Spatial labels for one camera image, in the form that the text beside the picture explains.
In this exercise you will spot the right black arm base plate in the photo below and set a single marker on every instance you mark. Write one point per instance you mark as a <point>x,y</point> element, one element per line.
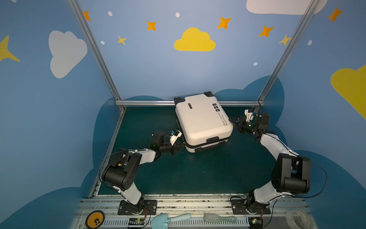
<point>239,207</point>

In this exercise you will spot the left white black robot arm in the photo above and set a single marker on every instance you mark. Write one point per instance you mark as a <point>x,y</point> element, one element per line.
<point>121,168</point>

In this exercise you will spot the white hard-shell suitcase black lining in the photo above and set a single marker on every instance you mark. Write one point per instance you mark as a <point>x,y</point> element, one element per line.
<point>203,122</point>

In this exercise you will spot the left aluminium frame post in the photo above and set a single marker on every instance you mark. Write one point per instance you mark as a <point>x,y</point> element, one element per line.
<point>80,17</point>

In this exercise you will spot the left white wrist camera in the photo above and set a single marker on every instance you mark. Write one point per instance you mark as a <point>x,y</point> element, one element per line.
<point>175,134</point>

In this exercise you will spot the right small circuit board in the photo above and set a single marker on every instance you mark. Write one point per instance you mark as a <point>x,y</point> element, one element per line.
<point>255,223</point>

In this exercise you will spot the aluminium frame post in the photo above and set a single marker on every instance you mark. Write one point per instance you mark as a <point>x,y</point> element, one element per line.
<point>80,17</point>
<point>296,36</point>

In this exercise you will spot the small circuit board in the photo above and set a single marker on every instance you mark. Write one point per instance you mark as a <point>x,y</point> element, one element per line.
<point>135,223</point>
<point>255,223</point>

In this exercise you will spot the pale green hair brush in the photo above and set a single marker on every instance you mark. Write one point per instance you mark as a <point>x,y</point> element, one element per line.
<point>214,218</point>

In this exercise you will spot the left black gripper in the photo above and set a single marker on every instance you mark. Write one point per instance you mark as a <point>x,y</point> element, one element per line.
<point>176,146</point>

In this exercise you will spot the right aluminium frame post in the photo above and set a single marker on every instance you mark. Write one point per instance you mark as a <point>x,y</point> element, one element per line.
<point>296,36</point>

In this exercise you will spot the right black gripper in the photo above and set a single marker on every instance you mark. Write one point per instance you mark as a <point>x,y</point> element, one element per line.
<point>242,126</point>

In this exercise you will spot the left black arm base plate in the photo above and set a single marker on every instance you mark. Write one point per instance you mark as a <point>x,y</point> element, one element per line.
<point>150,206</point>

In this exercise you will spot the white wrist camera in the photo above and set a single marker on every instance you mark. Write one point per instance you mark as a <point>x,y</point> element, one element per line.
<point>249,113</point>
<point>175,134</point>

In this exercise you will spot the teal toy shovel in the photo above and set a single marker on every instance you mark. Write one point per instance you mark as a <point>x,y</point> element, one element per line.
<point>162,221</point>

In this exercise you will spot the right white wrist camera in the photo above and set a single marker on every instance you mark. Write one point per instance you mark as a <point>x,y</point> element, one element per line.
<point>249,113</point>

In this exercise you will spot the orange black round disc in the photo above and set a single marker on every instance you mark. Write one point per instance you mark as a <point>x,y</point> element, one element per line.
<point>95,219</point>

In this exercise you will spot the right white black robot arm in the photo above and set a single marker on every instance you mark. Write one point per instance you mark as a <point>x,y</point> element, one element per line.
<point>291,174</point>

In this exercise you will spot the left small circuit board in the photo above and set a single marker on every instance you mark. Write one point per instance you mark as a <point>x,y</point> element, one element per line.
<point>135,223</point>

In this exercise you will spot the aluminium frame rear crossbar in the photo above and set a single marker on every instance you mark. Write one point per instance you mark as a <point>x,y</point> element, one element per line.
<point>171,103</point>

